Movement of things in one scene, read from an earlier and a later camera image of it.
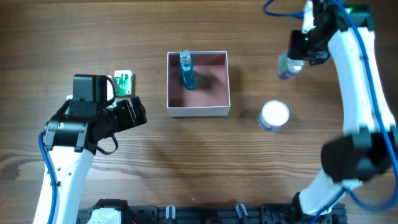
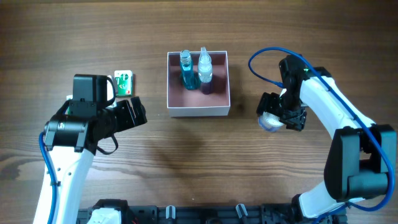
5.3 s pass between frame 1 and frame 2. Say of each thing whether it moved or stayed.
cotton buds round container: stayed
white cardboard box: stayed
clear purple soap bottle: moved
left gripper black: stayed
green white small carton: stayed
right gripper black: moved
